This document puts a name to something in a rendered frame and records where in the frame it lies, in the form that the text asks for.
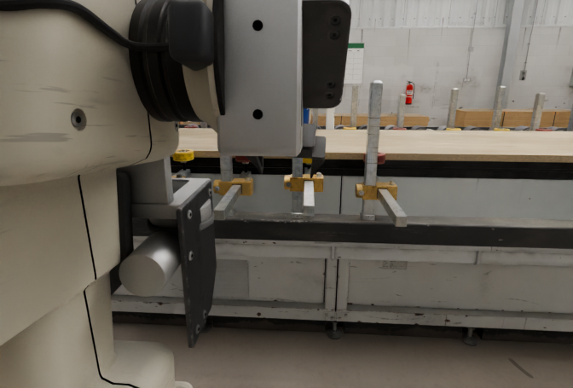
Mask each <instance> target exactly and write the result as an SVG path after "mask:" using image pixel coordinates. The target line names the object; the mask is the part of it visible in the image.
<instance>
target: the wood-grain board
mask: <svg viewBox="0 0 573 388"><path fill-rule="evenodd" d="M315 135H316V136H324V137H326V153H325V159H363V157H364V153H366V141H367V130H316V132H315ZM179 149H191V150H194V157H198V158H220V153H219V152H218V149H217V133H216V132H215V131H214V130H213V129H201V128H179V145H178V148H177V150H179ZM378 152H381V153H385V160H441V161H501V162H562V163H573V131H505V130H379V150H378Z"/></svg>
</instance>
